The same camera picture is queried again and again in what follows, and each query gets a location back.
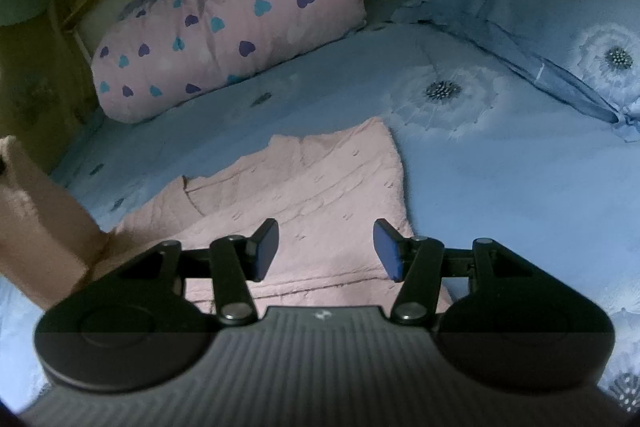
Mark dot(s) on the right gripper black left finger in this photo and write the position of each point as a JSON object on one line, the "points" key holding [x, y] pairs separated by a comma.
{"points": [[236, 260]]}

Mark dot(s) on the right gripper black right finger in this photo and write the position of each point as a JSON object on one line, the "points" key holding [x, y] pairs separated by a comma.
{"points": [[415, 263]]}

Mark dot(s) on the pink knitted sweater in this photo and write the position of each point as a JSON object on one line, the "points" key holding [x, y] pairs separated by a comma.
{"points": [[325, 191]]}

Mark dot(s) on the blue dandelion bed sheet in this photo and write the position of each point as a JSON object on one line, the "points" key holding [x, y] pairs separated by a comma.
{"points": [[484, 152]]}

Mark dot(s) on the blue dandelion pillow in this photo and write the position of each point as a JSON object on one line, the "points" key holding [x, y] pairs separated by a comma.
{"points": [[584, 53]]}

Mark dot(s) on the pink heart-patterned folded blanket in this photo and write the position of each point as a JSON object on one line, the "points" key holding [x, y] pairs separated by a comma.
{"points": [[161, 53]]}

